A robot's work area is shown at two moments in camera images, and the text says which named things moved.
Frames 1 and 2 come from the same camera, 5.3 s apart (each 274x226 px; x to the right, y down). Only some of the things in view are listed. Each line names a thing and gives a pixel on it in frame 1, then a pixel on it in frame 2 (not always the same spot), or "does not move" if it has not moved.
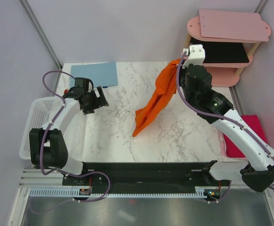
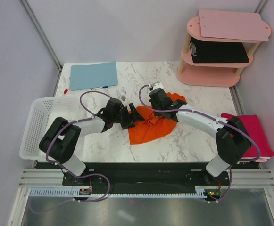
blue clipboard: (102, 75) does not move
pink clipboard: (239, 25) does not move
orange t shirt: (166, 87) -> (153, 127)
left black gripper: (99, 101) -> (129, 121)
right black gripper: (183, 71) -> (157, 114)
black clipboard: (222, 52) does not move
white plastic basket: (42, 111) does not move
